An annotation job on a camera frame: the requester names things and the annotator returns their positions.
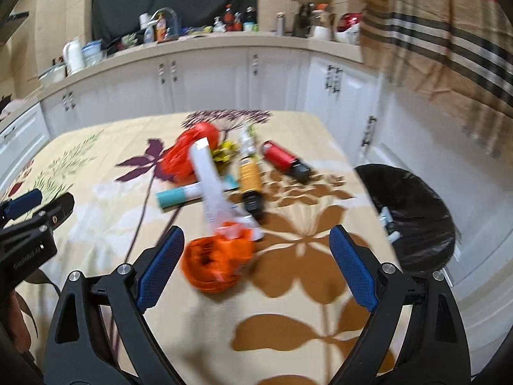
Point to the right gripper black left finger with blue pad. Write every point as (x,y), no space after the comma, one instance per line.
(78,349)

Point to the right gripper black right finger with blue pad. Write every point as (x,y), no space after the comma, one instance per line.
(435,348)

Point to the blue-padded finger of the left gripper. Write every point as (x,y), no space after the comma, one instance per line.
(58,210)

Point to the teal white tube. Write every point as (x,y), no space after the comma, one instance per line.
(189,193)

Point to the orange plastic bag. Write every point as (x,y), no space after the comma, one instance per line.
(215,263)

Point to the orange label brown bottle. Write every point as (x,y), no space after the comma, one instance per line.
(251,187)

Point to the white blue printed tube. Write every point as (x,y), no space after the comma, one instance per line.
(387,222)

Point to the black lined trash bin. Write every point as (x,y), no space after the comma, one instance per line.
(427,234)

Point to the white pot on counter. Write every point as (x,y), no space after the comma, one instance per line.
(56,73)

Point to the white kettle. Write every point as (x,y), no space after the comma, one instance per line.
(73,56)

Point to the red plastic bag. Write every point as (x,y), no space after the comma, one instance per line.
(176,163)

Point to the clear blue-lid container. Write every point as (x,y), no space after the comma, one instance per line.
(93,53)

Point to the floral beige tablecloth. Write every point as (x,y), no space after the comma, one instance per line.
(291,319)

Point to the yellow green crumpled wrapper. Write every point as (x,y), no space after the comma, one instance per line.
(225,152)

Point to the clear spray bottle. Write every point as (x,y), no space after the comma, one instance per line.
(149,35)

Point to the orange dish soap bottle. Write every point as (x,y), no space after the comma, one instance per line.
(161,28)

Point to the chrome sink faucet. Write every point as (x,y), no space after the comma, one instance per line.
(173,23)

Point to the white green crumpled wrapper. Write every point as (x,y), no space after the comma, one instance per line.
(247,142)

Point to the red label dark bottle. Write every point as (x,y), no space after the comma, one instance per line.
(286,162)

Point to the white base cabinets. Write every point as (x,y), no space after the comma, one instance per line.
(339,91)

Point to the red cap sauce bottle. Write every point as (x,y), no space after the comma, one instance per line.
(229,18)

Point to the dark sauce bottle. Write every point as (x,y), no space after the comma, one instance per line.
(250,19)

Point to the plaid beige cloth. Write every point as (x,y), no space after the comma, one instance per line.
(456,53)

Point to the silver thermos bottle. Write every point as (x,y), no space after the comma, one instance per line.
(280,24)

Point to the black knife block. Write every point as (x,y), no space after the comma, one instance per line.
(302,22)

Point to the white blender jug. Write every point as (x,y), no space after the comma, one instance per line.
(320,22)

